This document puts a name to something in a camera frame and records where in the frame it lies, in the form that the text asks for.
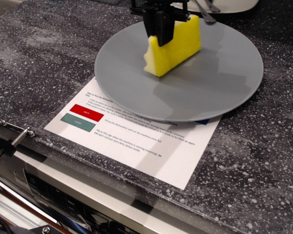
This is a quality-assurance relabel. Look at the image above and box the metal spoon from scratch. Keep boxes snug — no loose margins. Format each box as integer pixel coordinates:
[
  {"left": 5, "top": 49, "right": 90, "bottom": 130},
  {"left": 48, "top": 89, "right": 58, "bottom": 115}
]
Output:
[{"left": 194, "top": 0, "right": 216, "bottom": 23}]

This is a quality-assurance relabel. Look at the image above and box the stainless steel dishwasher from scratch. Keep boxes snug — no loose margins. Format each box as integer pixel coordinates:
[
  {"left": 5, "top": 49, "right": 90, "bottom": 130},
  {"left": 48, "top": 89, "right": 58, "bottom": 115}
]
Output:
[{"left": 0, "top": 150, "right": 209, "bottom": 234}]

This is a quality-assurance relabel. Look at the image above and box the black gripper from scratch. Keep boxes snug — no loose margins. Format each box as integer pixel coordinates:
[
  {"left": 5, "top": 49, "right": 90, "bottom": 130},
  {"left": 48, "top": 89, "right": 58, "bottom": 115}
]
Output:
[{"left": 130, "top": 0, "right": 189, "bottom": 47}]

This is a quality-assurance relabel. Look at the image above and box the white plate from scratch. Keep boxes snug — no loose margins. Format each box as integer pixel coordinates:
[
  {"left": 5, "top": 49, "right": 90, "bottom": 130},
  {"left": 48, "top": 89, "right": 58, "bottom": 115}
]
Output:
[{"left": 171, "top": 0, "right": 259, "bottom": 14}]

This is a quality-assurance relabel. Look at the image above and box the black metal clamp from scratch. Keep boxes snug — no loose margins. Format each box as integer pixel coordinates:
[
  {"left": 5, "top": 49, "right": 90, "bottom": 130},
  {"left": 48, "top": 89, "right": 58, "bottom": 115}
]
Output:
[{"left": 0, "top": 120, "right": 36, "bottom": 163}]

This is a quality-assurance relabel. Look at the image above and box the metal fork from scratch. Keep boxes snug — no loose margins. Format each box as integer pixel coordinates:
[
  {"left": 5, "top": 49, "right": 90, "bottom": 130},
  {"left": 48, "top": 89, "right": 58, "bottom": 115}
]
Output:
[{"left": 205, "top": 0, "right": 221, "bottom": 13}]

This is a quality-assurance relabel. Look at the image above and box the grey round plate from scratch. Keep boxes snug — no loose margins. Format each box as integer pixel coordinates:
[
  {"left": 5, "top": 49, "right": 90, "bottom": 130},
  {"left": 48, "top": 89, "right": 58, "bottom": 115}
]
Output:
[{"left": 94, "top": 19, "right": 264, "bottom": 122}]

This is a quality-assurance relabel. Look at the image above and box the aluminium rail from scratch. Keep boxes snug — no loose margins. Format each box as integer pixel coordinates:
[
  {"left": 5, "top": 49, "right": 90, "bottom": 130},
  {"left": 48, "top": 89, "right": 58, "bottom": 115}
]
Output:
[{"left": 0, "top": 189, "right": 58, "bottom": 229}]

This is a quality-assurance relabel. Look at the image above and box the laminated dishwasher instruction sheet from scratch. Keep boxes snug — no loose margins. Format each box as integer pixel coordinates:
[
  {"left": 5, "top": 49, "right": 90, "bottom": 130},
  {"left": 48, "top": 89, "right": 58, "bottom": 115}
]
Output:
[{"left": 45, "top": 78, "right": 220, "bottom": 190}]

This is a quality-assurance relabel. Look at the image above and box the yellow sponge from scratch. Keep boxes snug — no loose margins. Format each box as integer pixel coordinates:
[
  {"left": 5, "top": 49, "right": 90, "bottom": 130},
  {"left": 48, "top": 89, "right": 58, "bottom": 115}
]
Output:
[{"left": 144, "top": 14, "right": 201, "bottom": 77}]

